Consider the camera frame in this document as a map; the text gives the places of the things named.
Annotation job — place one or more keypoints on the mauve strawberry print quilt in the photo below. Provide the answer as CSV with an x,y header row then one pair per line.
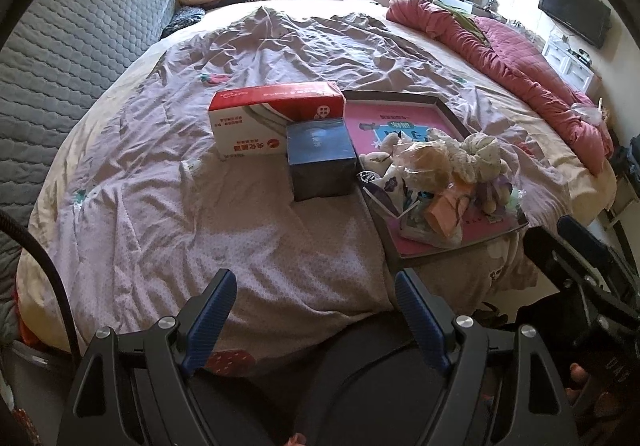
x,y
200,206

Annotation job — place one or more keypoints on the dark patterned pillow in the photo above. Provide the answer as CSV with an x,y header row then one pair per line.
x,y
182,21

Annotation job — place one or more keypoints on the orange plastic-wrapped pack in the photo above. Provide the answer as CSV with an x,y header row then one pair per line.
x,y
446,213

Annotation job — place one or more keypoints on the white drawer cabinet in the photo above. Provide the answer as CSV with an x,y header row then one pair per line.
x,y
570,64

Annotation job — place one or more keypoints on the dark cardboard tray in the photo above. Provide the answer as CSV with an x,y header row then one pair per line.
x,y
395,99

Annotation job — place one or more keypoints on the black television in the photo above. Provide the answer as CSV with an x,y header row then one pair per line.
x,y
575,9

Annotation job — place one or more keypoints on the red tissue box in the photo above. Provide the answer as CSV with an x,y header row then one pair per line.
x,y
260,121

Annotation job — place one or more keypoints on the pink quilt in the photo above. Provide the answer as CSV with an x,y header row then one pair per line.
x,y
525,66

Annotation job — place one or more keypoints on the purple cloth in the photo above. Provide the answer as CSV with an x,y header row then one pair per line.
x,y
492,187

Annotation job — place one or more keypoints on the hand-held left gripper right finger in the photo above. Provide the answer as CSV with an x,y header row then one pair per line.
x,y
420,321

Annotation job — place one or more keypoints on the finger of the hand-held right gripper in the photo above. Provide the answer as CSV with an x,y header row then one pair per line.
x,y
590,243
547,251

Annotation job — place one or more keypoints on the green cloth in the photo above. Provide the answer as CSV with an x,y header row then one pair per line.
x,y
465,21

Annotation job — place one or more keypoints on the dark grey box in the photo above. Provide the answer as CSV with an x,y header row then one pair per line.
x,y
320,161

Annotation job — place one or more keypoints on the small beige plush toy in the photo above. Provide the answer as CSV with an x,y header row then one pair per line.
x,y
502,200

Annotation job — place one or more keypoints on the person's right hand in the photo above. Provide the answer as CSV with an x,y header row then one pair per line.
x,y
579,373

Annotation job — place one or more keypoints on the cream bed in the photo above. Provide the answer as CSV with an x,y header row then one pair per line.
x,y
540,126

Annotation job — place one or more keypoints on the grey quilted headboard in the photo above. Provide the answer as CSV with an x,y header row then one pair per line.
x,y
75,41

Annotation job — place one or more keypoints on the pale green mesh puff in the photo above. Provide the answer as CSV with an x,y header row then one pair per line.
x,y
480,154

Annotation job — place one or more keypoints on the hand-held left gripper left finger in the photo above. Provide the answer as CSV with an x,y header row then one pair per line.
x,y
210,321

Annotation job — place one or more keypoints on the cream plush toy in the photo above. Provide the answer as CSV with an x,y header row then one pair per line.
x,y
385,149

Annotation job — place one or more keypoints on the green white tissue packet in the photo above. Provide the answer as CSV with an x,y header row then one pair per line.
x,y
417,232

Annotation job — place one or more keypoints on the clear plastic bag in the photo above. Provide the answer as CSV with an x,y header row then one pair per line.
x,y
587,112

